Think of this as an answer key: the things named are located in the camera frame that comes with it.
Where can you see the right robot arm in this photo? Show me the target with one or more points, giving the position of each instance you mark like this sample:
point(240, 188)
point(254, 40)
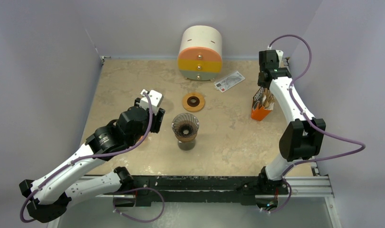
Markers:
point(300, 141)

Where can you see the light wooden ring coaster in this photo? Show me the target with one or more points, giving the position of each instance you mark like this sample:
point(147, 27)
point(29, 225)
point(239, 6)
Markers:
point(193, 102)

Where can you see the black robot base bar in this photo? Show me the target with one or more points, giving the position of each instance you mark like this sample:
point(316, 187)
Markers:
point(245, 190)

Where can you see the white printed packet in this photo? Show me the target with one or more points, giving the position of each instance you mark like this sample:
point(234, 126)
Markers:
point(229, 81)

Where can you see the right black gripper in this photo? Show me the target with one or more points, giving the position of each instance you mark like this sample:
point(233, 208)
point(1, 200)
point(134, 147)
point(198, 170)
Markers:
point(263, 80)

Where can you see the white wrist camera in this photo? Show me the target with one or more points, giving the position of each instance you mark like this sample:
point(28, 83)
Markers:
point(151, 99)
point(280, 55)

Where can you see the glass carafe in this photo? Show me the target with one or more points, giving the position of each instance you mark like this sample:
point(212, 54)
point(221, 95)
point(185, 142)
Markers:
point(187, 146)

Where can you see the orange coffee filter box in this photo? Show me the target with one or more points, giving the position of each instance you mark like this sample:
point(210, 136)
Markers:
point(262, 104)

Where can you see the round three-drawer storage box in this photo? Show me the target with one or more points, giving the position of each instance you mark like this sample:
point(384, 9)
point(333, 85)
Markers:
point(200, 54)

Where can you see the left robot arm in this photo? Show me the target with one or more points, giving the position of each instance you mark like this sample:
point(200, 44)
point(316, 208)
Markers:
point(48, 197)

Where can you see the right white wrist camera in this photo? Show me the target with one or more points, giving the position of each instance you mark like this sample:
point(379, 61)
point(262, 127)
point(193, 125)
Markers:
point(280, 55)

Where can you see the clear glass dripper cone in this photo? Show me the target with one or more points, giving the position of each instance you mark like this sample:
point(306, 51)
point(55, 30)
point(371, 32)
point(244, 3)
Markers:
point(185, 127)

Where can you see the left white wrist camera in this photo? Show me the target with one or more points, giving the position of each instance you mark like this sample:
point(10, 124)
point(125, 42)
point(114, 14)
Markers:
point(151, 99)

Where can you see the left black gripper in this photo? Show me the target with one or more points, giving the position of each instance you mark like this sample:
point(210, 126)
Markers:
point(156, 120)

